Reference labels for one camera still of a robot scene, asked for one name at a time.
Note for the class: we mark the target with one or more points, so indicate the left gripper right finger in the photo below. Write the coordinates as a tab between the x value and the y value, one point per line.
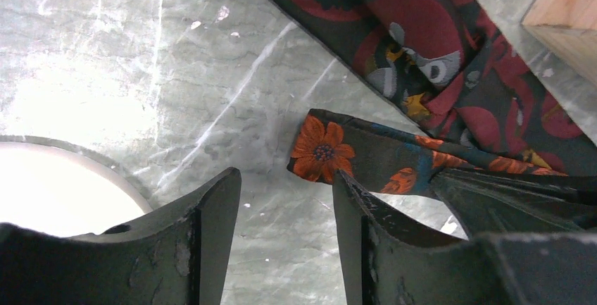
388	257

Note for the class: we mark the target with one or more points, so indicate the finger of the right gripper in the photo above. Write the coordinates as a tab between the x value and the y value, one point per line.
502	203

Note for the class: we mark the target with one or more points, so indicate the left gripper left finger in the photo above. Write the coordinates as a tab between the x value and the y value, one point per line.
176	254

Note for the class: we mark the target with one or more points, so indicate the orange floral dark tie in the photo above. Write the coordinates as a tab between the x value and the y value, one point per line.
383	159

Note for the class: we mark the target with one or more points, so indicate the red patterned dark tie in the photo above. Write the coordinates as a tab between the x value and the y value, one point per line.
447	66

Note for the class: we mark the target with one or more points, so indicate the white tape roll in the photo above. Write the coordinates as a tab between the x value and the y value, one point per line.
64	189

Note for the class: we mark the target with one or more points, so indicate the wooden compartment tray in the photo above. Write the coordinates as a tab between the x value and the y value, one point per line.
568	29

